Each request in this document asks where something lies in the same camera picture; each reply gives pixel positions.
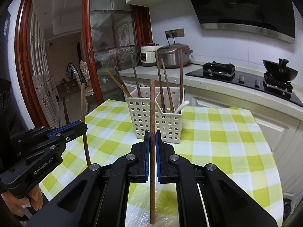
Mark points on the dark bag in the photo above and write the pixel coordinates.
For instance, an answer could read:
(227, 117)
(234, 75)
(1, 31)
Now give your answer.
(70, 72)

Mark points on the black range hood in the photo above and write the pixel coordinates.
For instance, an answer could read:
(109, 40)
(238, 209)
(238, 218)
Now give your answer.
(236, 4)

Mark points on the person's left hand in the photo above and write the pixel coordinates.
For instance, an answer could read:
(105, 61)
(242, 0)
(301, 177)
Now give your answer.
(14, 203)

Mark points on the white hallway cabinet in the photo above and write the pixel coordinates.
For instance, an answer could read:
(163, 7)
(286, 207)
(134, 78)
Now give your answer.
(45, 87)

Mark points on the black burner grate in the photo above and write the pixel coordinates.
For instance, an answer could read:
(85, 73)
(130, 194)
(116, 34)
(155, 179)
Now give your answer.
(219, 68)
(277, 85)

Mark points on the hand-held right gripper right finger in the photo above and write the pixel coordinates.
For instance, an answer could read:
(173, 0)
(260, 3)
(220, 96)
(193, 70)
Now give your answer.
(158, 156)

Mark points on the silver rice cooker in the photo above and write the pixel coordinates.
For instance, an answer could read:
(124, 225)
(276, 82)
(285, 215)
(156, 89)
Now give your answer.
(172, 54)

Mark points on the green checked tablecloth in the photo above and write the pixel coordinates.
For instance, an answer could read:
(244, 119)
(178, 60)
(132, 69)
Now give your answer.
(213, 146)

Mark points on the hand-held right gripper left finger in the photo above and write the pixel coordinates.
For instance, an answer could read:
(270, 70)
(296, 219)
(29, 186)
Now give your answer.
(147, 156)

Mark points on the black wok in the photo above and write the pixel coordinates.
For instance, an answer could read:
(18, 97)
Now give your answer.
(274, 69)

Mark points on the gold wall socket panel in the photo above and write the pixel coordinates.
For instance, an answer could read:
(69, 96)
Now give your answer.
(175, 33)

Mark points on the black glass gas cooktop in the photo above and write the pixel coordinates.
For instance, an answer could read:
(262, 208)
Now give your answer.
(248, 78)

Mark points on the white plastic utensil basket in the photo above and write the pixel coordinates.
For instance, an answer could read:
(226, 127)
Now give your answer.
(170, 140)

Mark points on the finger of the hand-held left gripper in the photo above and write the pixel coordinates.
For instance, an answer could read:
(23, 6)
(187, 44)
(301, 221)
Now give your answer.
(54, 146)
(71, 127)

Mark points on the speckled stone countertop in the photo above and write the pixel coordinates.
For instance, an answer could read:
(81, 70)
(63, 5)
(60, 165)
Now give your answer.
(213, 85)

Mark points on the white electric pressure cooker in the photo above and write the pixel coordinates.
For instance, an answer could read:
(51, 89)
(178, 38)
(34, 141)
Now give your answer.
(148, 54)

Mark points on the white ornate chair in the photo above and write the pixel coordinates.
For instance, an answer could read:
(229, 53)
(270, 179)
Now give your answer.
(84, 71)

